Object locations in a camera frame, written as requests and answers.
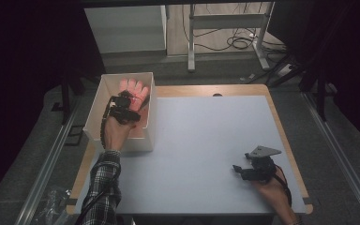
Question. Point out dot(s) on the white cabinet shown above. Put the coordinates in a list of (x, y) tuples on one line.
[(125, 29)]

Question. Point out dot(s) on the aluminium rail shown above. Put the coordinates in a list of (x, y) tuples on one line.
[(48, 162), (340, 156)]

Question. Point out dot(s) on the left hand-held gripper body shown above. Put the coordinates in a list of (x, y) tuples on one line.
[(120, 108)]

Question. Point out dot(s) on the pink glove with red print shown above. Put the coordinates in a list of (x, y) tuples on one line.
[(137, 90)]

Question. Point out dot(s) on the white metal desk frame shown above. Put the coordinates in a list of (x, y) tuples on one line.
[(228, 21)]

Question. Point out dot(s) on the black metal stand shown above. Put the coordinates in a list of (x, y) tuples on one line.
[(65, 100), (320, 93)]

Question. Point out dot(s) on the black floor bracket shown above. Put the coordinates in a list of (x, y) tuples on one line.
[(75, 134)]

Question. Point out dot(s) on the clear plastic bag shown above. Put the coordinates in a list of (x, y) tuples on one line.
[(54, 203)]

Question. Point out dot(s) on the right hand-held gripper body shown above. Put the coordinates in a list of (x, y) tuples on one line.
[(262, 167)]

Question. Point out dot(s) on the person's right hand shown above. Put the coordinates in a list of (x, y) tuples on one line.
[(275, 193)]

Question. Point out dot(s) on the white power strip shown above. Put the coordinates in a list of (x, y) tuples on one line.
[(285, 70)]

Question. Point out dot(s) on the white cardboard box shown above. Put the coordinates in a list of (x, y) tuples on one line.
[(118, 84)]

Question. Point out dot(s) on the pale blue table mat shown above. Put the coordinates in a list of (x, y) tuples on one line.
[(200, 156)]

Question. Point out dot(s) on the dark table grommet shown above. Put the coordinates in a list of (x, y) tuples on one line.
[(217, 94)]

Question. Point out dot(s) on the person's left hand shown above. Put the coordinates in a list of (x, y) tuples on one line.
[(117, 134)]

